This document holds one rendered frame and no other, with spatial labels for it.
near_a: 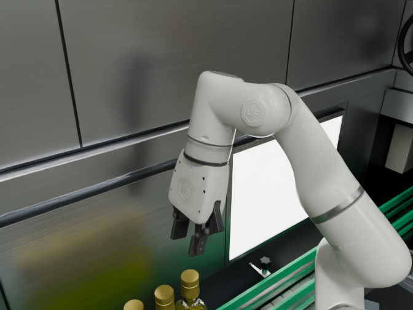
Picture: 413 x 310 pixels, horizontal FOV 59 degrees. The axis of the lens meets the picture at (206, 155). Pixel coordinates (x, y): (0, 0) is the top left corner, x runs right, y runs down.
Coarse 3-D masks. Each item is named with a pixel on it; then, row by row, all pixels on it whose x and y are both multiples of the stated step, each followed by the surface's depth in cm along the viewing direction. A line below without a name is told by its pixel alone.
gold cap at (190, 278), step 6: (186, 270) 70; (192, 270) 70; (186, 276) 68; (192, 276) 68; (198, 276) 68; (186, 282) 67; (192, 282) 67; (198, 282) 68; (186, 288) 68; (192, 288) 68; (198, 288) 69; (186, 294) 68; (192, 294) 68; (198, 294) 69
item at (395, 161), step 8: (400, 128) 130; (408, 128) 127; (392, 136) 133; (400, 136) 130; (408, 136) 128; (392, 144) 134; (400, 144) 131; (408, 144) 129; (392, 152) 135; (400, 152) 132; (408, 152) 130; (392, 160) 135; (400, 160) 133; (408, 160) 132; (392, 168) 136; (400, 168) 134; (408, 168) 135
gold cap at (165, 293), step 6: (156, 288) 66; (162, 288) 66; (168, 288) 66; (156, 294) 64; (162, 294) 64; (168, 294) 64; (156, 300) 64; (162, 300) 64; (168, 300) 64; (174, 300) 66; (156, 306) 65; (162, 306) 64; (168, 306) 65; (174, 306) 66
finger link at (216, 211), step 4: (216, 204) 58; (216, 208) 58; (212, 212) 58; (216, 212) 58; (220, 212) 58; (212, 216) 58; (216, 216) 58; (220, 216) 58; (212, 220) 58; (216, 220) 57; (220, 220) 58; (212, 224) 58; (216, 224) 58; (220, 224) 58; (212, 228) 58; (216, 228) 58; (220, 228) 57; (212, 232) 58; (216, 232) 58
